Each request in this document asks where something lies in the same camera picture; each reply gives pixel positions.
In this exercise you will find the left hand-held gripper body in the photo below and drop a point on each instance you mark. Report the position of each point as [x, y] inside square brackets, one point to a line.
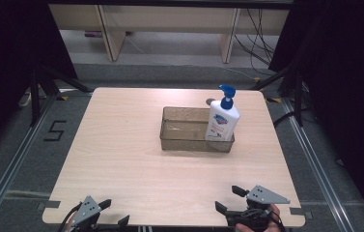
[86, 208]

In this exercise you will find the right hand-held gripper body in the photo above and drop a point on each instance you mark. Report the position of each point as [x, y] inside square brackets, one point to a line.
[263, 195]

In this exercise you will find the white bottle with blue pump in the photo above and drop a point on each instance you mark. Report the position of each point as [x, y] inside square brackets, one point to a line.
[221, 121]

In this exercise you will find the translucent brown plastic box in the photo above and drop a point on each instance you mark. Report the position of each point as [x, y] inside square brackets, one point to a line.
[182, 132]

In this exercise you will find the person's left hand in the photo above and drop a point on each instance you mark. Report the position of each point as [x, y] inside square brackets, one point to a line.
[70, 224]

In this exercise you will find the person's right hand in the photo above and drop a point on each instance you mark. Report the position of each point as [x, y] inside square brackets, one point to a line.
[274, 222]

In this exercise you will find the grey tape strip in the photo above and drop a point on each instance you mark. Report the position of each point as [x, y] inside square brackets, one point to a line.
[298, 212]
[49, 204]

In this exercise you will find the round grey table grommet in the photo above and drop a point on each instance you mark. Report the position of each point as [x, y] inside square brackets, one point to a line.
[210, 101]

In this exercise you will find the yellow floor tape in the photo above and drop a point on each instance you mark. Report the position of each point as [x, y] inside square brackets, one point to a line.
[62, 97]
[274, 100]

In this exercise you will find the black metal stand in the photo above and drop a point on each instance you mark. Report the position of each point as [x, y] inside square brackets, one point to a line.
[35, 96]
[298, 96]

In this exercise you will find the white power strip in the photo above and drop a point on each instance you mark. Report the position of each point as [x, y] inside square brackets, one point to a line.
[25, 100]

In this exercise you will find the dark curtain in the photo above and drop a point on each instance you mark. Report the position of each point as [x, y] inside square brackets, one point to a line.
[5, 48]
[347, 64]

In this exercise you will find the small pink item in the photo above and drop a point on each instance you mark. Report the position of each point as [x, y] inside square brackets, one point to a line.
[93, 34]

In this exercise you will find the metal floor rail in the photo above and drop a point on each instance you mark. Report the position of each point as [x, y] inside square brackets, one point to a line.
[314, 167]
[15, 164]

